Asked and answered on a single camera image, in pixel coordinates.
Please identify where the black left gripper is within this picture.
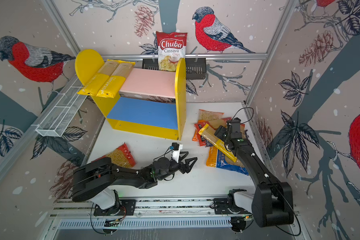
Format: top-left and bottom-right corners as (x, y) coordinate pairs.
(158, 151), (198, 182)

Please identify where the yellow Pastatime spaghetti bag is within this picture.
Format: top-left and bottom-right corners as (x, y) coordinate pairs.
(78, 61), (120, 97)
(199, 124), (238, 162)
(97, 60), (136, 98)

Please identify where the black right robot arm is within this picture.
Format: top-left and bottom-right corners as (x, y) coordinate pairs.
(214, 118), (295, 228)

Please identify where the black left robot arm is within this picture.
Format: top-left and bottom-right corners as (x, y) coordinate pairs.
(72, 152), (198, 210)

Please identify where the red short pasta bag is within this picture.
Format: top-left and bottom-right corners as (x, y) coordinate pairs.
(222, 117), (245, 127)

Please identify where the blue orange pasta bag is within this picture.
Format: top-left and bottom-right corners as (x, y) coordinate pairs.
(206, 147), (249, 176)

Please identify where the yellow pink blue shelf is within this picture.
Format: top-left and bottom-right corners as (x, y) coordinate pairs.
(92, 59), (186, 141)

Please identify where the blue spaghetti bag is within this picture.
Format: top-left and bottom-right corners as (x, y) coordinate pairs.
(206, 139), (215, 147)

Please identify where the red spaghetti bag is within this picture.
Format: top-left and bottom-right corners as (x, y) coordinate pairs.
(194, 119), (217, 147)

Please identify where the orange macaroni bag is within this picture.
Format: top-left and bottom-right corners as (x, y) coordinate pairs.
(192, 109), (224, 146)

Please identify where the red macaroni bag left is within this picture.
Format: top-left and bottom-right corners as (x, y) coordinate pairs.
(94, 143), (136, 169)

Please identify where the Chuba cassava chips bag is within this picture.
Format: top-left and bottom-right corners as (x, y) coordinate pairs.
(156, 32), (188, 72)

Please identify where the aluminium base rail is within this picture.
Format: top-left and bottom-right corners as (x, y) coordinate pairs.
(47, 196), (304, 233)

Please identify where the black wall basket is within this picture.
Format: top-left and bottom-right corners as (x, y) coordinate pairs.
(142, 58), (207, 80)

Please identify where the white wire basket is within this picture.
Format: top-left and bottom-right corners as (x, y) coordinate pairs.
(36, 76), (87, 137)

